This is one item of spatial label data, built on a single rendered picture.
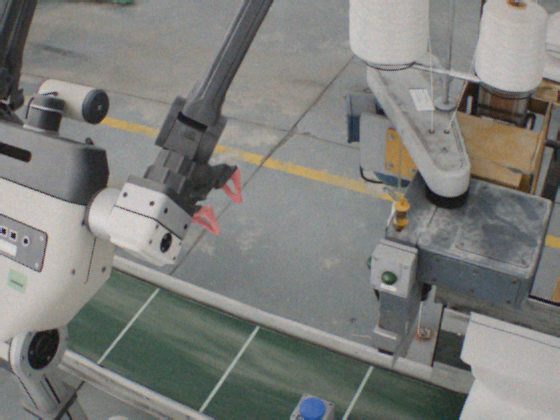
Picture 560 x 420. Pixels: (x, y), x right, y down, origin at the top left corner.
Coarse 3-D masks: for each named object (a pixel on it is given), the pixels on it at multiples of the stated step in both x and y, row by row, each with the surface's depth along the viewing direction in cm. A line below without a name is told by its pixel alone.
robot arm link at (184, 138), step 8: (176, 120) 116; (184, 120) 116; (192, 120) 117; (176, 128) 115; (184, 128) 116; (192, 128) 116; (200, 128) 117; (176, 136) 114; (184, 136) 115; (192, 136) 116; (200, 136) 116; (168, 144) 114; (176, 144) 114; (184, 144) 114; (192, 144) 115; (176, 152) 114; (184, 152) 114; (192, 152) 115
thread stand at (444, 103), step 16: (448, 32) 129; (448, 48) 131; (368, 64) 137; (400, 64) 136; (416, 64) 137; (448, 64) 133; (448, 80) 135; (480, 80) 130; (496, 96) 126; (512, 96) 125; (528, 96) 125
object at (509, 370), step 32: (480, 320) 150; (480, 352) 157; (512, 352) 151; (544, 352) 146; (480, 384) 157; (512, 384) 155; (544, 384) 152; (480, 416) 159; (512, 416) 153; (544, 416) 148
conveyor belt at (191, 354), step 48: (144, 288) 247; (96, 336) 231; (144, 336) 230; (192, 336) 229; (240, 336) 228; (144, 384) 215; (192, 384) 214; (240, 384) 213; (288, 384) 212; (336, 384) 211; (384, 384) 209
